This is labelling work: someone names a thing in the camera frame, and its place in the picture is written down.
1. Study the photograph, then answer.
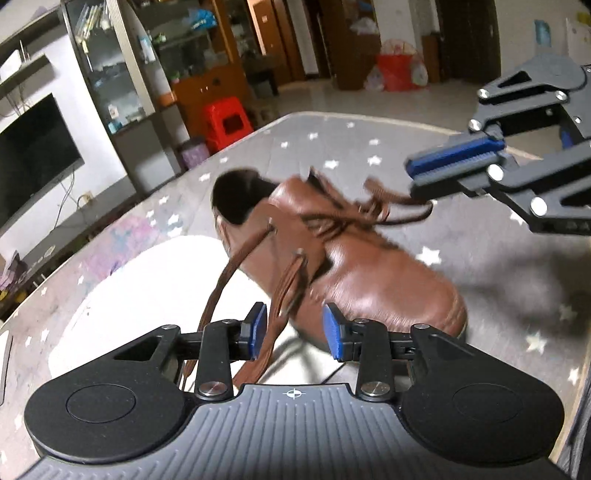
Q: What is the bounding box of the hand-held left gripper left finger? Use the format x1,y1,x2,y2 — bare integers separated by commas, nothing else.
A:
113,302,269,401

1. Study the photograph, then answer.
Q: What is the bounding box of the red bucket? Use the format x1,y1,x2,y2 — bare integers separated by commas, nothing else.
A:
376,52,420,92

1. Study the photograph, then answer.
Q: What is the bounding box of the white sheet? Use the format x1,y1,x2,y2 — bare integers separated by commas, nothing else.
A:
48,235,352,385

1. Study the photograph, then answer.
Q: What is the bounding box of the red plastic stool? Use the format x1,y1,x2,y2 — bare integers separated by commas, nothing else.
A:
202,97,256,156

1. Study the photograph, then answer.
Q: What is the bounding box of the purple box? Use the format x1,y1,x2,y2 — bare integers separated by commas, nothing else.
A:
179,137,208,169

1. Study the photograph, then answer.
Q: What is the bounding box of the black television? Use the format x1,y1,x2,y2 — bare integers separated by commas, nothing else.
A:
0,92,86,232

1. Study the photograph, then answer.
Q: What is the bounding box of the grey star-printed tablecloth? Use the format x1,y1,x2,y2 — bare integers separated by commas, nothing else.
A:
0,111,591,462

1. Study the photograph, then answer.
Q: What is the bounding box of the orange wooden cabinet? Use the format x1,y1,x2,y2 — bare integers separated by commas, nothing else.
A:
169,64,256,140

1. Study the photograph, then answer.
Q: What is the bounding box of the dark low stool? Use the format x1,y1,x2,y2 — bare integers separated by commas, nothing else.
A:
244,66,280,99

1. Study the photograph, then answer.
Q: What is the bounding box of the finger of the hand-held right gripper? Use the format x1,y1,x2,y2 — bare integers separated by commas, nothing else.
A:
409,139,591,237
405,52,591,179

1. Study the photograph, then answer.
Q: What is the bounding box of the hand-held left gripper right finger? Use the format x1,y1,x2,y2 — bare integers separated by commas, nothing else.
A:
323,302,472,401

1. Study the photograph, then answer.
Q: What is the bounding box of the glass display cabinet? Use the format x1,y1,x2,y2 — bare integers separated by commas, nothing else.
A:
62,0,259,139

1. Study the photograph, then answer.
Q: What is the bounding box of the brown leather shoe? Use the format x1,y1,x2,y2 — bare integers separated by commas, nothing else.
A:
211,168,470,361
179,168,435,394

